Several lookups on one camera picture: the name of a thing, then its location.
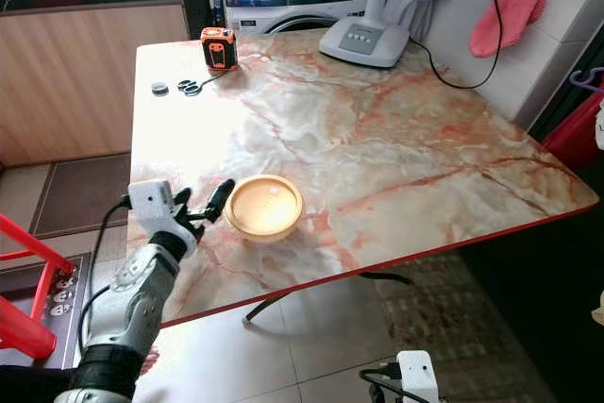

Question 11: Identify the brown doormat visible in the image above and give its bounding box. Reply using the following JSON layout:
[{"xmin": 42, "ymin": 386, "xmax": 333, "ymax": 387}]
[{"xmin": 30, "ymin": 151, "xmax": 133, "ymax": 237}]

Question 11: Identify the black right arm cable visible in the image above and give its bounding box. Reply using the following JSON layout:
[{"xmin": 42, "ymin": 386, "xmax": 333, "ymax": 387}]
[{"xmin": 359, "ymin": 363, "xmax": 402, "ymax": 403}]

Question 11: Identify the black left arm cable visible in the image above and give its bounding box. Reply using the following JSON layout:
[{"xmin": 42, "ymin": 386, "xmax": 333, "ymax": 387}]
[{"xmin": 77, "ymin": 195, "xmax": 133, "ymax": 357}]

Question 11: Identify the marble top dining table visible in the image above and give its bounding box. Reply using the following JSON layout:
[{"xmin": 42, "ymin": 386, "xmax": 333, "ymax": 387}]
[{"xmin": 127, "ymin": 27, "xmax": 600, "ymax": 328}]

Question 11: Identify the red plastic container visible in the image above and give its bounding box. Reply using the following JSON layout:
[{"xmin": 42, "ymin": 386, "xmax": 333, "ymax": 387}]
[{"xmin": 543, "ymin": 92, "xmax": 604, "ymax": 170}]

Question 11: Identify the patterned brown rug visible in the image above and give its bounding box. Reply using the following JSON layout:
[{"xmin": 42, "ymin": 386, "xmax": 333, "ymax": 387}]
[{"xmin": 368, "ymin": 252, "xmax": 558, "ymax": 403}]

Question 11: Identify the red plastic stool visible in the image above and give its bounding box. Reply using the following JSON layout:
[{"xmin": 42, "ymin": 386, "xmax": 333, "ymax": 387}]
[{"xmin": 0, "ymin": 214, "xmax": 58, "ymax": 361}]

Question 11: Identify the pink hanging cloth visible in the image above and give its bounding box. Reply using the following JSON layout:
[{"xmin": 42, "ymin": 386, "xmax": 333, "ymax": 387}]
[{"xmin": 469, "ymin": 0, "xmax": 560, "ymax": 58}]

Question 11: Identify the purple clothes hanger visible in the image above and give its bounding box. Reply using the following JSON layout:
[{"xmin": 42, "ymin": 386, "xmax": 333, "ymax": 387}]
[{"xmin": 571, "ymin": 66, "xmax": 604, "ymax": 92}]

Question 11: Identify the black fan power cable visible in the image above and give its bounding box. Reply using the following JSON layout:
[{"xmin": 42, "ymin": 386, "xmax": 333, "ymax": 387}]
[{"xmin": 409, "ymin": 0, "xmax": 504, "ymax": 91}]

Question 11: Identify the orange black laser level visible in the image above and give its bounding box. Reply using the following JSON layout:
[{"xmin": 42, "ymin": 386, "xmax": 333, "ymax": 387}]
[{"xmin": 200, "ymin": 27, "xmax": 238, "ymax": 71}]

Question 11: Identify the light wooden cabinet panel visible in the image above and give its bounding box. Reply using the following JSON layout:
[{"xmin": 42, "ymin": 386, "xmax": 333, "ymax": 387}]
[{"xmin": 0, "ymin": 0, "xmax": 192, "ymax": 168}]

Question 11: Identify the white fan black grille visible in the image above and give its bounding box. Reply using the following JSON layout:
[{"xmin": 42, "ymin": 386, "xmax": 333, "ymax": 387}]
[{"xmin": 318, "ymin": 0, "xmax": 463, "ymax": 69}]

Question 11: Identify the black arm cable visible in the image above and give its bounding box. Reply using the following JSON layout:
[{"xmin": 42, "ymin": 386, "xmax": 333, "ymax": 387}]
[
  {"xmin": 77, "ymin": 195, "xmax": 133, "ymax": 357},
  {"xmin": 359, "ymin": 363, "xmax": 402, "ymax": 403}
]

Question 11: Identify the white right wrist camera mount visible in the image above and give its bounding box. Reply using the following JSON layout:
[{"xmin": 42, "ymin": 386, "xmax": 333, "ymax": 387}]
[{"xmin": 396, "ymin": 351, "xmax": 440, "ymax": 403}]

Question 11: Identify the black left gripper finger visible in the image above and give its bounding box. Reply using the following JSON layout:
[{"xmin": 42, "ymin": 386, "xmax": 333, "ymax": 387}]
[{"xmin": 204, "ymin": 178, "xmax": 236, "ymax": 222}]

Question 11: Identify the person bare hand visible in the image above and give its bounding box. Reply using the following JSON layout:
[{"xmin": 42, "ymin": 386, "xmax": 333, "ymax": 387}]
[{"xmin": 140, "ymin": 347, "xmax": 159, "ymax": 376}]

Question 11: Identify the white power strip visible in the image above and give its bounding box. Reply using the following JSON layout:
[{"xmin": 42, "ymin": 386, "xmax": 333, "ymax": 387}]
[{"xmin": 49, "ymin": 271, "xmax": 78, "ymax": 319}]

